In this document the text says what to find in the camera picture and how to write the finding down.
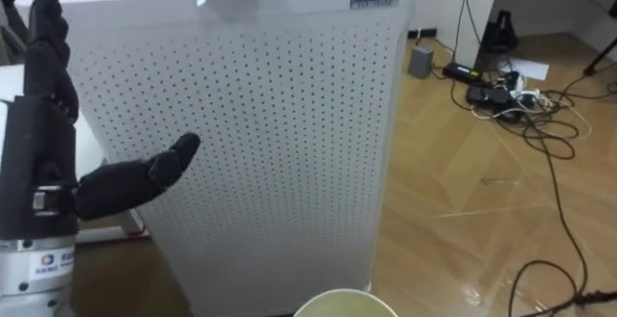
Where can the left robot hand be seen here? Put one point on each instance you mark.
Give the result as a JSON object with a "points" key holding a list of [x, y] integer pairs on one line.
{"points": [[38, 163]]}

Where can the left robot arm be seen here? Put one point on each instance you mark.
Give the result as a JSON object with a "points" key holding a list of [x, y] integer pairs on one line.
{"points": [[34, 271]]}

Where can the white perforated air purifier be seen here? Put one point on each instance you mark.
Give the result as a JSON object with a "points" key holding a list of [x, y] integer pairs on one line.
{"points": [[270, 139]]}

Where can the small grey box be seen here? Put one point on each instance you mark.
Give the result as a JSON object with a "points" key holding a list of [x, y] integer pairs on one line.
{"points": [[421, 61]]}

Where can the black power adapter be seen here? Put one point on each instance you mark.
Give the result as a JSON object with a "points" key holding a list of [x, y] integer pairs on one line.
{"points": [[462, 72]]}

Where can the white desk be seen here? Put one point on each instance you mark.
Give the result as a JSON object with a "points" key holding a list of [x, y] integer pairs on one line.
{"points": [[463, 13]]}

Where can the black power strip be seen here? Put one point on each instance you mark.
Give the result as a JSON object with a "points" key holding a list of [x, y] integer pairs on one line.
{"points": [[489, 96]]}

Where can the black stand base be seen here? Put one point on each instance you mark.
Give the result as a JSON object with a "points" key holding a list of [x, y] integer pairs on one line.
{"points": [[500, 33]]}

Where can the white sheet of paper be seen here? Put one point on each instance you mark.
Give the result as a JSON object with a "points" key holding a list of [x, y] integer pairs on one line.
{"points": [[528, 69]]}

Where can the black tripod leg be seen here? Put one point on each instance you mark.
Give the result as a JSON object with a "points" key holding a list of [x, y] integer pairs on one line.
{"points": [[600, 57]]}

